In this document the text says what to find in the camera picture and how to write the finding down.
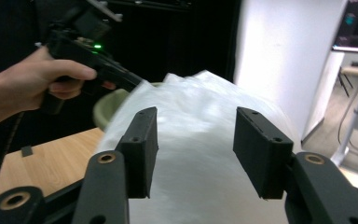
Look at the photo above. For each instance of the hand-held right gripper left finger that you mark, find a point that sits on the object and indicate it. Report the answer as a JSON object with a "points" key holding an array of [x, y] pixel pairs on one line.
{"points": [[138, 149]]}

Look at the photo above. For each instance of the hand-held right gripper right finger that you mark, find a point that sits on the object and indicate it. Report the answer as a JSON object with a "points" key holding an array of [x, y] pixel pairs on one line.
{"points": [[261, 155]]}

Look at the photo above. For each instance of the green plastic trash bin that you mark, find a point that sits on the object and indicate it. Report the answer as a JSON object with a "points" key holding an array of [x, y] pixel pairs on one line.
{"points": [[108, 107]]}

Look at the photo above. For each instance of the white plastic garbage bag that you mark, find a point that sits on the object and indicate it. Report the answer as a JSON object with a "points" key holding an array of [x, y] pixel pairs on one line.
{"points": [[199, 140]]}

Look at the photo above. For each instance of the black curtain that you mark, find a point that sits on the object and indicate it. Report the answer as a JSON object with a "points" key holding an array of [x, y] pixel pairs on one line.
{"points": [[174, 37]]}

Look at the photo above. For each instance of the small black tape piece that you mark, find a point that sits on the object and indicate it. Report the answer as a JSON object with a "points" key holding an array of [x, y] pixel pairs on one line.
{"points": [[26, 151]]}

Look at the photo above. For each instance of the computer monitor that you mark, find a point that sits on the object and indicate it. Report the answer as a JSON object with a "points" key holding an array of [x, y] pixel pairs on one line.
{"points": [[357, 25]]}

